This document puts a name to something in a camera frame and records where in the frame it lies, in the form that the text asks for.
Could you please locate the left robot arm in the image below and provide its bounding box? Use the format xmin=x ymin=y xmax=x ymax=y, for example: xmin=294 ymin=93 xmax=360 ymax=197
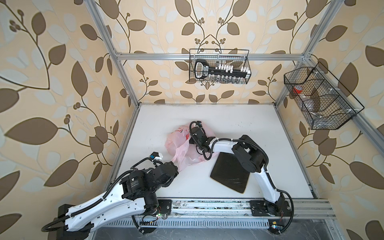
xmin=41 ymin=160 xmax=179 ymax=240

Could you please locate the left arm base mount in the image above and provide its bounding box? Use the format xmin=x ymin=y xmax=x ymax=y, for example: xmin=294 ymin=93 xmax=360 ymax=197
xmin=143 ymin=199 xmax=173 ymax=217

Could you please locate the black socket tool set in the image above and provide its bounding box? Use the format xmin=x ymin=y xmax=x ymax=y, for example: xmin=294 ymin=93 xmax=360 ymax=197
xmin=192 ymin=60 xmax=251 ymax=80

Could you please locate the red capped clear bottle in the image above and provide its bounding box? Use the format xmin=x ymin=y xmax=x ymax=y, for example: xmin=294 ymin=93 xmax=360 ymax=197
xmin=292 ymin=85 xmax=303 ymax=96

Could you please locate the black wire basket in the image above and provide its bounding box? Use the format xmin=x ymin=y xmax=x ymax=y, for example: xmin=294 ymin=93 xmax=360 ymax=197
xmin=284 ymin=62 xmax=365 ymax=130
xmin=189 ymin=48 xmax=252 ymax=85

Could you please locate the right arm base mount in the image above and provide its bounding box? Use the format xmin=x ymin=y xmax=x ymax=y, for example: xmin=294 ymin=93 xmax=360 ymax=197
xmin=250 ymin=200 xmax=293 ymax=218

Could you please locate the black wire basket right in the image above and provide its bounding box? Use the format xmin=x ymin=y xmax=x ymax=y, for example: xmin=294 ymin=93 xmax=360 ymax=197
xmin=284 ymin=62 xmax=365 ymax=130

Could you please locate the black square tray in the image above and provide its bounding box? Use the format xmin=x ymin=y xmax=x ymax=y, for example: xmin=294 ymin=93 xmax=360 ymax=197
xmin=210 ymin=153 xmax=250 ymax=194

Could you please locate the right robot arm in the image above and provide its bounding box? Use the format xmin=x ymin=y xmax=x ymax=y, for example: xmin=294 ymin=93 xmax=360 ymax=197
xmin=189 ymin=121 xmax=294 ymax=217

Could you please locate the black wire basket rear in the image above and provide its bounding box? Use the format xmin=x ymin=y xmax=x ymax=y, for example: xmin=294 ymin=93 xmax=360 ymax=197
xmin=189 ymin=48 xmax=252 ymax=85

